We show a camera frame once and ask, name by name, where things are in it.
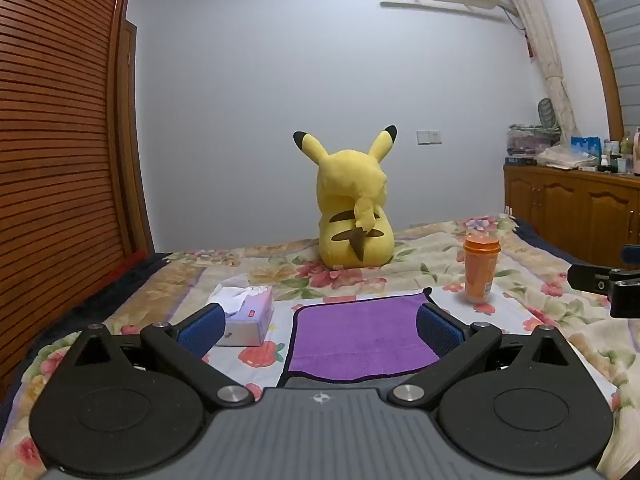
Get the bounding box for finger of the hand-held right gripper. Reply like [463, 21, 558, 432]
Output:
[567, 262, 614, 294]

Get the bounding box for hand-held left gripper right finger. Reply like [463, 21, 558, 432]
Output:
[391, 304, 583, 407]

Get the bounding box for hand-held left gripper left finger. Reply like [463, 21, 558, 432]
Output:
[64, 304, 256, 407]

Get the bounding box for purple towel with black border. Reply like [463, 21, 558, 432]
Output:
[277, 287, 453, 389]

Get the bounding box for white and pink tissue box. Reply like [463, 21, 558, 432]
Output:
[207, 274, 275, 348]

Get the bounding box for dark blue mattress cover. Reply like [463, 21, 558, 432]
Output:
[514, 217, 576, 264]

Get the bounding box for orange plastic bottle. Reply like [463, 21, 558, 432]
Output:
[462, 234, 502, 305]

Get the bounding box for wooden cabinet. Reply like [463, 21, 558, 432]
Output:
[502, 162, 640, 262]

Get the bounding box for crumpled clear plastic bag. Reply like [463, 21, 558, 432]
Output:
[535, 145, 601, 170]

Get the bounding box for floral bed blanket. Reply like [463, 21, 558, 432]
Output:
[0, 212, 640, 480]

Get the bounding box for blue and white box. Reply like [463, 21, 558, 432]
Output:
[571, 136, 604, 161]

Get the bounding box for yellow plush toy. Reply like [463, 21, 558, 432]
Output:
[292, 125, 399, 269]

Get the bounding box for stack of folded bags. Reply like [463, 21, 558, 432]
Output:
[506, 124, 562, 159]

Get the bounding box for grey fan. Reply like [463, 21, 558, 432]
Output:
[537, 97, 557, 129]

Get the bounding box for wooden louvered wardrobe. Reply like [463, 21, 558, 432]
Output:
[0, 0, 156, 401]

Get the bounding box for cream lace curtain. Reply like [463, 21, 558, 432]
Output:
[494, 0, 581, 133]

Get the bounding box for window blinds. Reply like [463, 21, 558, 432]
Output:
[582, 0, 640, 136]

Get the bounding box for wooden window frame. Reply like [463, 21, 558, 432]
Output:
[560, 0, 626, 135]

